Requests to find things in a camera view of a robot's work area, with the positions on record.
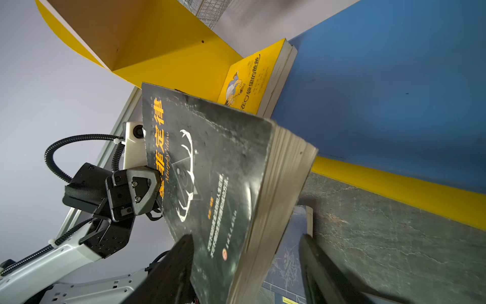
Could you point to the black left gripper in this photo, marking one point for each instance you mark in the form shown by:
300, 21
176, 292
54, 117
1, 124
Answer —
114, 199

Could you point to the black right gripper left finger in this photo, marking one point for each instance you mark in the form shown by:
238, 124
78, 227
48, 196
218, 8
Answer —
170, 280

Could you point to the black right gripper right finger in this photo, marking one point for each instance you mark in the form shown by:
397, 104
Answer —
322, 279

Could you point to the black deer cover book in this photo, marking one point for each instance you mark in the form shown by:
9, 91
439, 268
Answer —
231, 180

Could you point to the yellow cartoon cover book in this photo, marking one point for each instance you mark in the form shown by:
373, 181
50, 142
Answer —
255, 83

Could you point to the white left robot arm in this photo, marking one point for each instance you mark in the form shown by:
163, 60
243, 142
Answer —
22, 280

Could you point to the blue book white drawing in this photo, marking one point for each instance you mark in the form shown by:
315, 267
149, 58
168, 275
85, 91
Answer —
284, 278

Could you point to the yellow wooden bookshelf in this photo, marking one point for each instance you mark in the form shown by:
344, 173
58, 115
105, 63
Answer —
392, 93

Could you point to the white wire rack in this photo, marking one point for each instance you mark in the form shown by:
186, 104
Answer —
207, 11

